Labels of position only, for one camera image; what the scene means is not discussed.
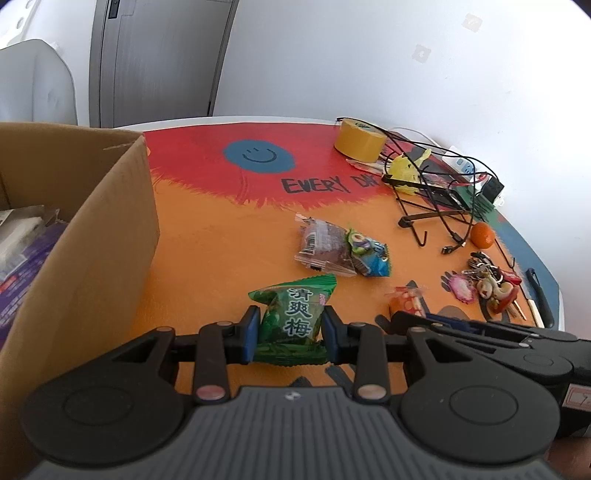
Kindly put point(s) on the white thin stick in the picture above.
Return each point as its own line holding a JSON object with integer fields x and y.
{"x": 533, "y": 307}

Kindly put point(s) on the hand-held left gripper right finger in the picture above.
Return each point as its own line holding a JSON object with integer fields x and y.
{"x": 330, "y": 332}

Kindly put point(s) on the clear brown snack packet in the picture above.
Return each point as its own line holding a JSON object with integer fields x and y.
{"x": 323, "y": 244}

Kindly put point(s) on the orange tangerine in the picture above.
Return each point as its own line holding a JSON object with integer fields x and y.
{"x": 483, "y": 234}

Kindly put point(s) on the grey door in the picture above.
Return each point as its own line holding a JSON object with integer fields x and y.
{"x": 161, "y": 60}

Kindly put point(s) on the red orange snack packet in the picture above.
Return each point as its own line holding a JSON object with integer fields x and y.
{"x": 406, "y": 300}

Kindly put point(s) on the yellow tape roll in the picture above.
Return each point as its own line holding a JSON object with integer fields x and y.
{"x": 358, "y": 138}

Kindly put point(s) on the white wall hook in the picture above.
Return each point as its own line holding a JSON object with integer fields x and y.
{"x": 472, "y": 21}
{"x": 421, "y": 53}

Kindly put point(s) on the key bunch with charms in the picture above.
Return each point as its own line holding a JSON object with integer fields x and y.
{"x": 489, "y": 286}

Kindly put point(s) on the white power strip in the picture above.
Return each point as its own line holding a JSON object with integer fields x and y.
{"x": 457, "y": 161}

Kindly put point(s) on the dark green candy packet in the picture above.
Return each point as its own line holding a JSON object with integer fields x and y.
{"x": 291, "y": 314}

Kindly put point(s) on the yellow plush toy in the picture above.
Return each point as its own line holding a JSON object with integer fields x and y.
{"x": 404, "y": 168}

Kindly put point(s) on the brown cardboard box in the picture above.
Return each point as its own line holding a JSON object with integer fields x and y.
{"x": 106, "y": 258}

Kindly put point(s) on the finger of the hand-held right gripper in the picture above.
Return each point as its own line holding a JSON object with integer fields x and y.
{"x": 415, "y": 319}
{"x": 531, "y": 359}

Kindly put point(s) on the blue green snack packet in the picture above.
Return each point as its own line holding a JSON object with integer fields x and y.
{"x": 371, "y": 254}

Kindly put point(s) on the white snack packet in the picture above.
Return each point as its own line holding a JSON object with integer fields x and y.
{"x": 21, "y": 230}

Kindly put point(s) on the white wall rack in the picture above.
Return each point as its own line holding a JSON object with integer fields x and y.
{"x": 23, "y": 27}

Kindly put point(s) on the purple snack packet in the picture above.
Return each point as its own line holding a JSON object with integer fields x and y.
{"x": 27, "y": 281}

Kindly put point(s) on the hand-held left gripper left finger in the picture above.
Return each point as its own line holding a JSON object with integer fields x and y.
{"x": 251, "y": 332}

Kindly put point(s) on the grey chair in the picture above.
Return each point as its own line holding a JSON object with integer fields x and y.
{"x": 37, "y": 87}

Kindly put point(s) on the black power adapter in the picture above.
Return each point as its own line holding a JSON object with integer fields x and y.
{"x": 491, "y": 188}

